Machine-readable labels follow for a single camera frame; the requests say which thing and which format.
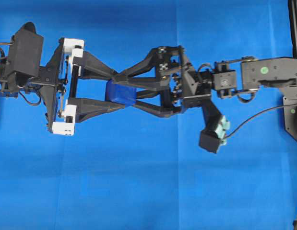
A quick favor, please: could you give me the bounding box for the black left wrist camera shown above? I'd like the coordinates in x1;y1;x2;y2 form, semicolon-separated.
0;22;43;97

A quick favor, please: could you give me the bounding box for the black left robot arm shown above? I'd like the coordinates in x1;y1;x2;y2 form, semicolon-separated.
0;38;125;136

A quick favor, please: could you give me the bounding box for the black aluminium frame rail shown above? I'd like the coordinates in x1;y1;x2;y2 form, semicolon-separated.
288;0;297;58

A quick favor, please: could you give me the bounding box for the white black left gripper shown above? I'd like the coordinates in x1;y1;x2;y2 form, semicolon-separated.
39;38;126;136

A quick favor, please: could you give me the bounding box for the black camera cable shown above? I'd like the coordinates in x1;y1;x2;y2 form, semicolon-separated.
224;105;287;140

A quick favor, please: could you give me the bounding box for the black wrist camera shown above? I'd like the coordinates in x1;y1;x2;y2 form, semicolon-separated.
0;22;43;97
199;100;230;154

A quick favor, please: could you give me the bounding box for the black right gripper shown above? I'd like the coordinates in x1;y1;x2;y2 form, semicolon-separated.
113;46;211;118

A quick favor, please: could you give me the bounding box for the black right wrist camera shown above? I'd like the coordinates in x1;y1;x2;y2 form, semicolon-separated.
199;100;230;154

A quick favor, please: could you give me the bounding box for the blue cube block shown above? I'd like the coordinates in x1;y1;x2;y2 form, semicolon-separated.
105;80;137;107

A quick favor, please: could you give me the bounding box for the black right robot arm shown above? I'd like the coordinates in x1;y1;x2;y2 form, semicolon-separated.
113;46;297;153

